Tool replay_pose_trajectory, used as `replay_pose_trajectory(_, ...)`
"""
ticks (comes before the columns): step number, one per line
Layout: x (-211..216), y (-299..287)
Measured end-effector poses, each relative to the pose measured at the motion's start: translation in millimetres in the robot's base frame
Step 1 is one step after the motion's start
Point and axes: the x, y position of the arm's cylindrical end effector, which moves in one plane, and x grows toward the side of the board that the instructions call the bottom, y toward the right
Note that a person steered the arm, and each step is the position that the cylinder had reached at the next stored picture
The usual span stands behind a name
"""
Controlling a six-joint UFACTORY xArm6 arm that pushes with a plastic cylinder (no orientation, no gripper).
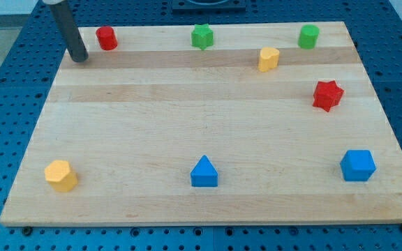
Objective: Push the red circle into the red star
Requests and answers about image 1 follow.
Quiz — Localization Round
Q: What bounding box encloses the wooden board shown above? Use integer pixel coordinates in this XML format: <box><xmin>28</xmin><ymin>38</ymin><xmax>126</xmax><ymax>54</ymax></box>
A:
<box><xmin>0</xmin><ymin>22</ymin><xmax>402</xmax><ymax>227</ymax></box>

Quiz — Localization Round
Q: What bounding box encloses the yellow heart block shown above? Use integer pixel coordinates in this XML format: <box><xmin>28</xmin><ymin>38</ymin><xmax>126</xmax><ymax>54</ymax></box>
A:
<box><xmin>258</xmin><ymin>47</ymin><xmax>280</xmax><ymax>73</ymax></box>

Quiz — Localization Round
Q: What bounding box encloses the red cylinder block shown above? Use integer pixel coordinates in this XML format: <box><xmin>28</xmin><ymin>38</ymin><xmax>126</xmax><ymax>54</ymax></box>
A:
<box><xmin>96</xmin><ymin>26</ymin><xmax>118</xmax><ymax>50</ymax></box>

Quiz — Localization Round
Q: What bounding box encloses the green star block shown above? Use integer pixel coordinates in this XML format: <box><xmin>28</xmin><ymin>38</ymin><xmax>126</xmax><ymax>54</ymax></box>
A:
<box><xmin>191</xmin><ymin>24</ymin><xmax>214</xmax><ymax>50</ymax></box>

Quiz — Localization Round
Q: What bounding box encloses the blue cube block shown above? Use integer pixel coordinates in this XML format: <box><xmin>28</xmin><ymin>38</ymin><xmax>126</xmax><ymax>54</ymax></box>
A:
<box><xmin>340</xmin><ymin>150</ymin><xmax>376</xmax><ymax>181</ymax></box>

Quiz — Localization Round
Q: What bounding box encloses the green cylinder block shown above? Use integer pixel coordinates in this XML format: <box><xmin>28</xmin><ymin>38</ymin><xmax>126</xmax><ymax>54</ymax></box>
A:
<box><xmin>298</xmin><ymin>24</ymin><xmax>320</xmax><ymax>50</ymax></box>

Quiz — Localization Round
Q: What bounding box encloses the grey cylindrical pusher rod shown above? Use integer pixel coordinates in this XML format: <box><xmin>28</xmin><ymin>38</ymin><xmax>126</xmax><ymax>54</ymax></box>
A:
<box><xmin>43</xmin><ymin>0</ymin><xmax>89</xmax><ymax>63</ymax></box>

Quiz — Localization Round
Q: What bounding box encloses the yellow hexagon block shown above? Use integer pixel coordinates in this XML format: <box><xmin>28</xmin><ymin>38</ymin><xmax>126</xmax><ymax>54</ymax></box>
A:
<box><xmin>44</xmin><ymin>160</ymin><xmax>78</xmax><ymax>192</ymax></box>

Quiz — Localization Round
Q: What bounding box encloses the red star block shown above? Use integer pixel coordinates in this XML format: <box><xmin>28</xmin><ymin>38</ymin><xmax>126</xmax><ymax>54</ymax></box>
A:
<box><xmin>313</xmin><ymin>80</ymin><xmax>344</xmax><ymax>112</ymax></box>

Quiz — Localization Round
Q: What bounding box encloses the blue triangle block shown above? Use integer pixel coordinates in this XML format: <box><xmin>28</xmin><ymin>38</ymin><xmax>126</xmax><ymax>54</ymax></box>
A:
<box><xmin>190</xmin><ymin>155</ymin><xmax>218</xmax><ymax>187</ymax></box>

